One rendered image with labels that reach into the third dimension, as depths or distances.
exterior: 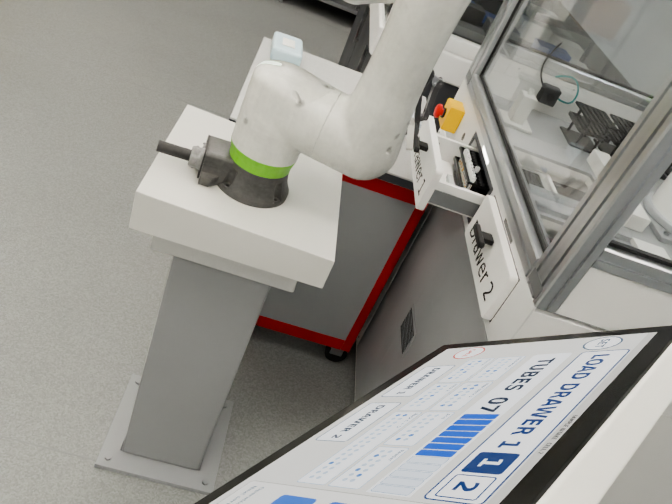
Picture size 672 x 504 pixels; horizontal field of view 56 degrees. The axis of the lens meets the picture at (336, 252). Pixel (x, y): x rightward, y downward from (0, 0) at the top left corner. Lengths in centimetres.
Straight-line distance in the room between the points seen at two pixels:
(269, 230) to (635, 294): 63
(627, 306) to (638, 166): 27
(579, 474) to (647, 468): 102
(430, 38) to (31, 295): 151
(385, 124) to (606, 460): 68
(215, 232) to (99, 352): 91
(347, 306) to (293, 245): 84
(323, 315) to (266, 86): 104
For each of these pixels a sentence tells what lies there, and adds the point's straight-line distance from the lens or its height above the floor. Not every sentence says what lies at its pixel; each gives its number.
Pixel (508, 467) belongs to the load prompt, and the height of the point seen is 117.
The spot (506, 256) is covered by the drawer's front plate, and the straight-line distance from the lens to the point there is 124.
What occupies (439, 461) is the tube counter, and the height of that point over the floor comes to 112.
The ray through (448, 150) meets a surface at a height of 87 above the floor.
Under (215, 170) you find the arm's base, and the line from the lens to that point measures 121.
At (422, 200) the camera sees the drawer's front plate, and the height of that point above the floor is 85.
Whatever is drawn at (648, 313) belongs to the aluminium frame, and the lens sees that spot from 119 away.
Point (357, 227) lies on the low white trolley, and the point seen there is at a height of 56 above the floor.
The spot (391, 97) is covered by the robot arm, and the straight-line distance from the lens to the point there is 105.
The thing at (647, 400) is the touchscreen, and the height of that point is 119.
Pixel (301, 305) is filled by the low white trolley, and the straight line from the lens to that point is 198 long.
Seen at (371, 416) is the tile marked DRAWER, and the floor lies 101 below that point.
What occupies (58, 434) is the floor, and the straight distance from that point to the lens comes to 182.
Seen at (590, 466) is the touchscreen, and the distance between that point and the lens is 53.
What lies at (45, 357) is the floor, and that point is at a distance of 197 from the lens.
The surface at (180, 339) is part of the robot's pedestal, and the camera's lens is 143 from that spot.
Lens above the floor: 151
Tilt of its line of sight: 35 degrees down
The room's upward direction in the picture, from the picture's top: 25 degrees clockwise
